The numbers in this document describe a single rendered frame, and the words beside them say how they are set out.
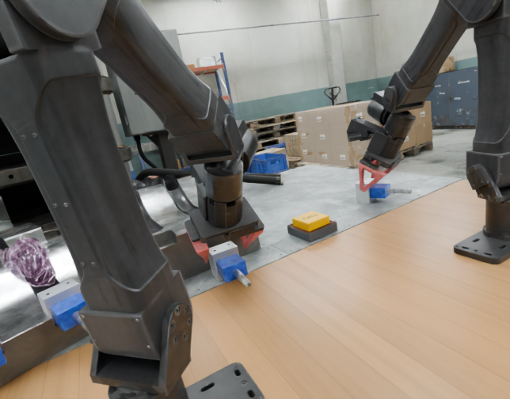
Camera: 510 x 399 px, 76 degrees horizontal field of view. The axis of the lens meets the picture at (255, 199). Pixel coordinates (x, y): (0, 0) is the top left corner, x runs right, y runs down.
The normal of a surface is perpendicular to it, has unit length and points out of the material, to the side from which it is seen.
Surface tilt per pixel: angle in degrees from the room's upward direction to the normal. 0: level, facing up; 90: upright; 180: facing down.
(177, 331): 90
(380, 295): 0
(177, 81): 92
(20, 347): 90
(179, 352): 90
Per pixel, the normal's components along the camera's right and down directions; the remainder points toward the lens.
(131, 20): 0.97, 0.04
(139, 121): 0.48, 0.15
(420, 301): -0.18, -0.95
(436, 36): -0.95, 0.28
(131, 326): -0.30, 0.41
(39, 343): 0.72, 0.06
